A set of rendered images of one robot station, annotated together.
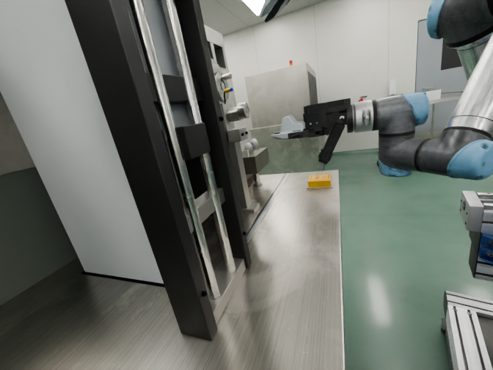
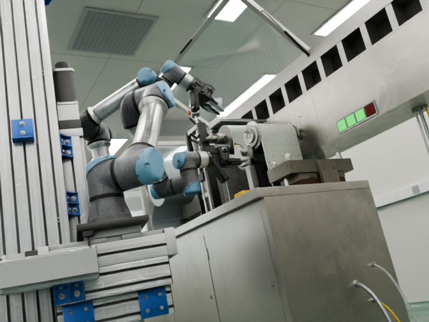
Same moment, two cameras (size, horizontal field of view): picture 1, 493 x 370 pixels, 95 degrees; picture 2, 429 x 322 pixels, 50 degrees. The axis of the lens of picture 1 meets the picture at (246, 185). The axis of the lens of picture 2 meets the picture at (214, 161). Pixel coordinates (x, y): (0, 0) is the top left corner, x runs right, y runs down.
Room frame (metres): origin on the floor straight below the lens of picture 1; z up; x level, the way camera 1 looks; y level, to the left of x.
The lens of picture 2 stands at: (1.72, -1.94, 0.54)
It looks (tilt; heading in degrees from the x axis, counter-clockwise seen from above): 16 degrees up; 123
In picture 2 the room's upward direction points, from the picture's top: 12 degrees counter-clockwise
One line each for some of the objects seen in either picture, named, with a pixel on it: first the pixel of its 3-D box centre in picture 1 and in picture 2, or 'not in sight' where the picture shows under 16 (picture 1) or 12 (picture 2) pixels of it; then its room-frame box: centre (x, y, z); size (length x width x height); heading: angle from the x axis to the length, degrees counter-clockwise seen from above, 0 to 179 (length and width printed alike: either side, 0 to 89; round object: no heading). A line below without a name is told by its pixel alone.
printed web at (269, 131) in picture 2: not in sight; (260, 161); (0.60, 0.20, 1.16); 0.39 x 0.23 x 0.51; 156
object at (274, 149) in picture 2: not in sight; (284, 156); (0.78, 0.12, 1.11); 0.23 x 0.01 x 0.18; 66
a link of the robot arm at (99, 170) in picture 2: not in sight; (106, 177); (0.57, -0.88, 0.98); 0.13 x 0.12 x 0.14; 17
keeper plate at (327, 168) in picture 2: not in sight; (328, 171); (0.99, 0.08, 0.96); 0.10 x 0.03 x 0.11; 66
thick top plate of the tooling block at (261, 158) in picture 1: (216, 164); (311, 170); (0.90, 0.11, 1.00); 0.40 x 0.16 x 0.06; 66
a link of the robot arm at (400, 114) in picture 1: (397, 113); (186, 160); (0.55, -0.39, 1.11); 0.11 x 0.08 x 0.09; 66
